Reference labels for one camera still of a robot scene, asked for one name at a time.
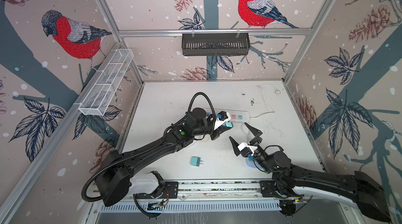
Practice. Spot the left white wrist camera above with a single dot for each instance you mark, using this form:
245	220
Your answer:
221	119

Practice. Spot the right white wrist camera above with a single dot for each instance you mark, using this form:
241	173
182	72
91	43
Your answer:
246	150

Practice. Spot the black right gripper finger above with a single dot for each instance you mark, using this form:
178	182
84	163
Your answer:
253	135
235	145

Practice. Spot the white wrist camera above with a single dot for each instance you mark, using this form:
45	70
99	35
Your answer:
246	150
221	119

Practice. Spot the long white power strip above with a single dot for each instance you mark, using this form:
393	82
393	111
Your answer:
236	115

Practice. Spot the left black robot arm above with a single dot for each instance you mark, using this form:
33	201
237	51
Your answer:
114	179

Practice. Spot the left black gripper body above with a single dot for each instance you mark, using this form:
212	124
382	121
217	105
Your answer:
205	128

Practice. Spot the black wall basket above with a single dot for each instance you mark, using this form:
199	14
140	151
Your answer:
215	44

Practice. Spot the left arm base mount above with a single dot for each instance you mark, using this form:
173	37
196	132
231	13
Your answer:
164	189

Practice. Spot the white wire mesh basket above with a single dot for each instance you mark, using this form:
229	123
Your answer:
102	92

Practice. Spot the blue square socket cube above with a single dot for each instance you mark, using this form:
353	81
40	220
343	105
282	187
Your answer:
249	162

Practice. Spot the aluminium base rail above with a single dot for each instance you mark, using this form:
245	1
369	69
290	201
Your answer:
220	189

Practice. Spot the teal charger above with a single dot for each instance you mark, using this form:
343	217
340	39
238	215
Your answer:
196	161
228	124

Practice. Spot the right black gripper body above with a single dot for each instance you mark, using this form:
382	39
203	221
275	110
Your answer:
261	157

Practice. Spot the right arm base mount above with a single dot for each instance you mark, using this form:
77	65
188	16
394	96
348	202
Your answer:
269	189

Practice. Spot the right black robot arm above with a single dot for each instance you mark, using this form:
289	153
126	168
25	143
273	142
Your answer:
370	195

